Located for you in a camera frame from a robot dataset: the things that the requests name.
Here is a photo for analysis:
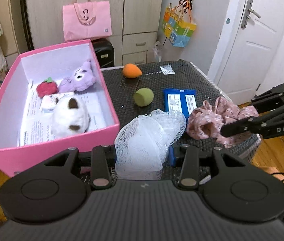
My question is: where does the pink floral scrunchie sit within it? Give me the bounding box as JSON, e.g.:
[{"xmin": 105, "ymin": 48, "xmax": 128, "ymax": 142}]
[{"xmin": 186, "ymin": 96, "xmax": 259, "ymax": 148}]

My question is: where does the white mesh bath pouf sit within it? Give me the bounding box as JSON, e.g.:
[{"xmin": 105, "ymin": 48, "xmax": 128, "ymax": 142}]
[{"xmin": 115, "ymin": 109, "xmax": 186, "ymax": 180}]

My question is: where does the blue tissue pack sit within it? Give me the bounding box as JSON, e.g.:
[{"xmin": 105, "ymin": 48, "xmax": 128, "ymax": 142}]
[{"xmin": 163, "ymin": 89, "xmax": 197, "ymax": 120}]

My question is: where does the white round plush toy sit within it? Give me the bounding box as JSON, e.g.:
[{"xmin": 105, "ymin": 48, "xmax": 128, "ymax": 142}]
[{"xmin": 40, "ymin": 93, "xmax": 90, "ymax": 139}]

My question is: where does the green makeup sponge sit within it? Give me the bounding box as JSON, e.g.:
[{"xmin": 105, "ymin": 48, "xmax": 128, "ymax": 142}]
[{"xmin": 133, "ymin": 88, "xmax": 154, "ymax": 107}]

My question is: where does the purple plush toy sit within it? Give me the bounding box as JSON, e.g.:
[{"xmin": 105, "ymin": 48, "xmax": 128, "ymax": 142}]
[{"xmin": 58, "ymin": 60, "xmax": 96, "ymax": 93}]

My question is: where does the orange makeup sponge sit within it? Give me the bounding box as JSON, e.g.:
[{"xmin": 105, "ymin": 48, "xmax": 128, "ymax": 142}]
[{"xmin": 122, "ymin": 64, "xmax": 143, "ymax": 78}]

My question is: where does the pink fluffy pompom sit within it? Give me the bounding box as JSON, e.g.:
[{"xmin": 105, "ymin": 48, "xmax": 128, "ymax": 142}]
[{"xmin": 36, "ymin": 77, "xmax": 58, "ymax": 98}]

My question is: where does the pink storage box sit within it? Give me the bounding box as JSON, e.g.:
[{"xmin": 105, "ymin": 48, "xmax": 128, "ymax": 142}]
[{"xmin": 0, "ymin": 40, "xmax": 120, "ymax": 177}]

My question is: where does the small white sachet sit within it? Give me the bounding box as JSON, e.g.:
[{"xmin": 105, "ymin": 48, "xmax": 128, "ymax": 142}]
[{"xmin": 160, "ymin": 64, "xmax": 176, "ymax": 75}]

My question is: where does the white door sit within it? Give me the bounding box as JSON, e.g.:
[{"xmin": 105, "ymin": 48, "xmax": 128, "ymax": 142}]
[{"xmin": 217, "ymin": 0, "xmax": 284, "ymax": 105}]

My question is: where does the black suitcase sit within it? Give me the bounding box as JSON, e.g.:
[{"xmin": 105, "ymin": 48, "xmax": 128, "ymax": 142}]
[{"xmin": 92, "ymin": 38, "xmax": 115, "ymax": 68}]

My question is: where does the colourful hanging gift bag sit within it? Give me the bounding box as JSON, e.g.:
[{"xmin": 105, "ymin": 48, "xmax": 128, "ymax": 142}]
[{"xmin": 161, "ymin": 0, "xmax": 197, "ymax": 48}]

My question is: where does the pink paper shopping bag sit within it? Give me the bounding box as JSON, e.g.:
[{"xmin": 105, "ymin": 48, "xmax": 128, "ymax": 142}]
[{"xmin": 63, "ymin": 0, "xmax": 112, "ymax": 42}]

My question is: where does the beige wardrobe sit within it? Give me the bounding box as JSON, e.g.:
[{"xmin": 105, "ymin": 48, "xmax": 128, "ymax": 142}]
[{"xmin": 20, "ymin": 0, "xmax": 162, "ymax": 66}]

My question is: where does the silver door handle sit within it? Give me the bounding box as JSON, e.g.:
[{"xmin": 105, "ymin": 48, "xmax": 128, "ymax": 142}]
[{"xmin": 240, "ymin": 0, "xmax": 261, "ymax": 29}]

